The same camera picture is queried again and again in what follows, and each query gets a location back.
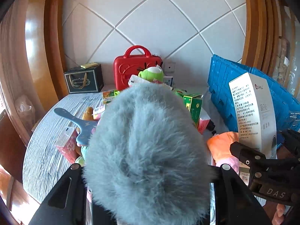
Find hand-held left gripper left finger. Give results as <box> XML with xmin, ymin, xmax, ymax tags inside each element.
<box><xmin>28</xmin><ymin>163</ymin><xmax>94</xmax><ymax>225</ymax></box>

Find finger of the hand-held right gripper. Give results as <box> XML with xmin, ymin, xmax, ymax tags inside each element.
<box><xmin>280</xmin><ymin>129</ymin><xmax>300</xmax><ymax>157</ymax></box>
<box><xmin>230</xmin><ymin>142</ymin><xmax>267</xmax><ymax>167</ymax></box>

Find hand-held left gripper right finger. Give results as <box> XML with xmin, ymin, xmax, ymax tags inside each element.
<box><xmin>207</xmin><ymin>163</ymin><xmax>272</xmax><ymax>225</ymax></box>

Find pink pig plush orange dress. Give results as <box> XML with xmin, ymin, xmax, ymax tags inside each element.
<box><xmin>207</xmin><ymin>131</ymin><xmax>241</xmax><ymax>176</ymax></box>

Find tall white printed box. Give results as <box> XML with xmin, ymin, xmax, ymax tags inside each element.
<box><xmin>228</xmin><ymin>72</ymin><xmax>278</xmax><ymax>159</ymax></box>

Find fluffy grey-blue plush toy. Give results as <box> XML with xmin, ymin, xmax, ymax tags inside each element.
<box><xmin>83</xmin><ymin>83</ymin><xmax>216</xmax><ymax>225</ymax></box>

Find blue plastic crate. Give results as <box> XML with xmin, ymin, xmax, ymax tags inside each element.
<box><xmin>207</xmin><ymin>54</ymin><xmax>300</xmax><ymax>149</ymax></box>

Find person's right hand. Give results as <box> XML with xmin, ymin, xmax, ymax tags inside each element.
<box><xmin>276</xmin><ymin>203</ymin><xmax>287</xmax><ymax>224</ymax></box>

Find pastel plush toy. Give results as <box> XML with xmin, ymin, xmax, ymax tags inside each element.
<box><xmin>75</xmin><ymin>145</ymin><xmax>91</xmax><ymax>167</ymax></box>

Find pink tissue pack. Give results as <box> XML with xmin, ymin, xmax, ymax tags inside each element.
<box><xmin>55</xmin><ymin>127</ymin><xmax>79</xmax><ymax>164</ymax></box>

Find blue hand mirror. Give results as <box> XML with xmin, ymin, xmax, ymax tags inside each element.
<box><xmin>53</xmin><ymin>108</ymin><xmax>98</xmax><ymax>147</ymax></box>

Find red white small box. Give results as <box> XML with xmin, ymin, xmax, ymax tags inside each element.
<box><xmin>197</xmin><ymin>111</ymin><xmax>211</xmax><ymax>134</ymax></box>

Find brown plush toy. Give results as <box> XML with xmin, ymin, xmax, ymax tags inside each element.
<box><xmin>82</xmin><ymin>106</ymin><xmax>95</xmax><ymax>120</ymax></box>

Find green carton box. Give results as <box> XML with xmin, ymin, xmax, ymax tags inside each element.
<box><xmin>183</xmin><ymin>94</ymin><xmax>204</xmax><ymax>127</ymax></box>

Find pink and white packet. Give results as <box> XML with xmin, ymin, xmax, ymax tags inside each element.
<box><xmin>92</xmin><ymin>105</ymin><xmax>106</xmax><ymax>120</ymax></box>

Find green and orange packet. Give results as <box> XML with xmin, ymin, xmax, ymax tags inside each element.
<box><xmin>103</xmin><ymin>90</ymin><xmax>120</xmax><ymax>105</ymax></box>

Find stacked cardboard boxes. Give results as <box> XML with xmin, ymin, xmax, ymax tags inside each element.
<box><xmin>274</xmin><ymin>0</ymin><xmax>300</xmax><ymax>94</ymax></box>

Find dark gift box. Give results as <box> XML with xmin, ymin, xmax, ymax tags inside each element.
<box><xmin>64</xmin><ymin>64</ymin><xmax>104</xmax><ymax>94</ymax></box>

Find white paper tag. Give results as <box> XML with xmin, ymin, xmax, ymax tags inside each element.
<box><xmin>128</xmin><ymin>74</ymin><xmax>150</xmax><ymax>86</ymax></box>

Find red toy suitcase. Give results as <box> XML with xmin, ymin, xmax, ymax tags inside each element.
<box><xmin>114</xmin><ymin>46</ymin><xmax>164</xmax><ymax>91</ymax></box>

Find green frog plush toy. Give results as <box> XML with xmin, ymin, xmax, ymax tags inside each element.
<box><xmin>138</xmin><ymin>66</ymin><xmax>165</xmax><ymax>82</ymax></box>

